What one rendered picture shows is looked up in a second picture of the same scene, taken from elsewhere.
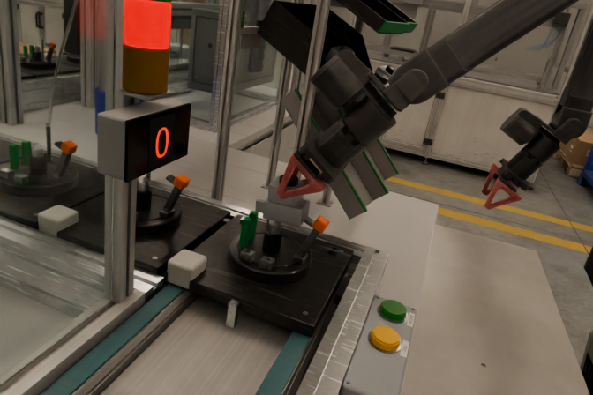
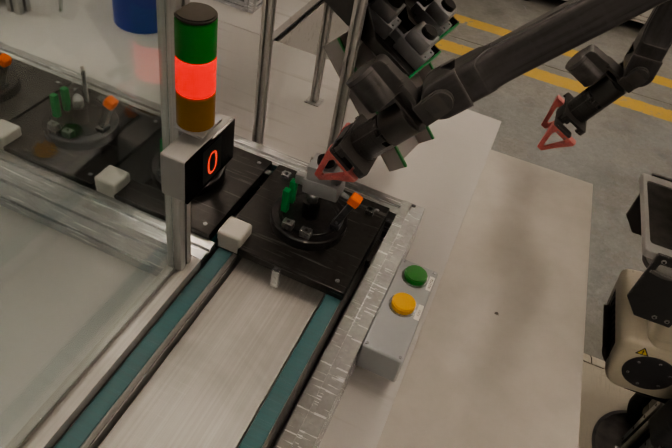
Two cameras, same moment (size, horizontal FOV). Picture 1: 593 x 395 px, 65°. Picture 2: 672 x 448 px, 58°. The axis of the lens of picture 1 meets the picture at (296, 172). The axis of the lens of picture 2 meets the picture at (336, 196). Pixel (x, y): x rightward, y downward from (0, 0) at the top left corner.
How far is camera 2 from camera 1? 0.38 m
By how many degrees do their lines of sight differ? 21
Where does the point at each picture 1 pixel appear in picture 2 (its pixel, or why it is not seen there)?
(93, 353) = (167, 315)
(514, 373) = (522, 321)
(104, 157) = (167, 184)
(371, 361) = (388, 324)
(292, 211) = (329, 189)
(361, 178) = not seen: hidden behind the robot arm
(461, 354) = (478, 303)
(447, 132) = not seen: outside the picture
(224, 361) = (269, 318)
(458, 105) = not seen: outside the picture
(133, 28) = (185, 85)
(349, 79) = (382, 91)
